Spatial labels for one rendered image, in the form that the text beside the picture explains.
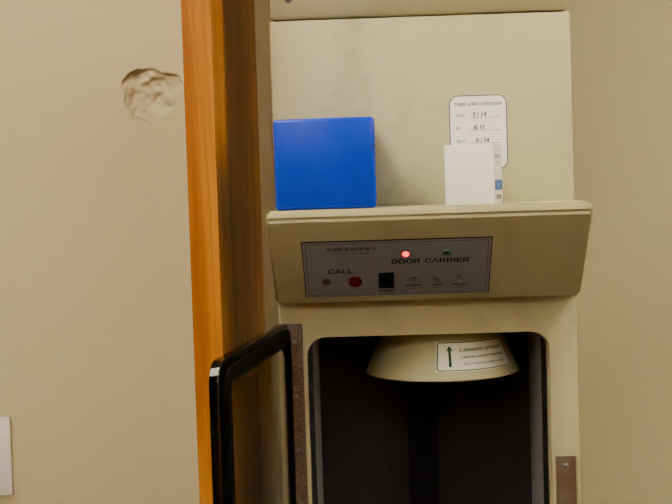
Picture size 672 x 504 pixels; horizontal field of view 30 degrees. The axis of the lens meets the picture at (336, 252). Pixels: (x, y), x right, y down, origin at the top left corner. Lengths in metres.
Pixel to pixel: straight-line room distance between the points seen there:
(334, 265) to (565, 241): 0.23
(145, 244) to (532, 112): 0.67
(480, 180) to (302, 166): 0.18
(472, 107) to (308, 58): 0.18
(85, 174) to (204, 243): 0.58
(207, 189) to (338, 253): 0.15
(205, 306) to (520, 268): 0.32
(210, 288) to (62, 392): 0.62
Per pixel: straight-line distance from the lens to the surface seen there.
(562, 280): 1.32
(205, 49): 1.27
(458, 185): 1.27
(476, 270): 1.29
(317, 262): 1.28
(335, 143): 1.24
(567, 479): 1.40
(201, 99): 1.27
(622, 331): 1.82
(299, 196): 1.24
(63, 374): 1.85
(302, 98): 1.35
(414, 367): 1.39
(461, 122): 1.35
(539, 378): 1.41
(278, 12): 1.36
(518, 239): 1.27
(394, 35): 1.35
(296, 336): 1.36
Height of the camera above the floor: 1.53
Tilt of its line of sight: 3 degrees down
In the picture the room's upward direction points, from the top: 2 degrees counter-clockwise
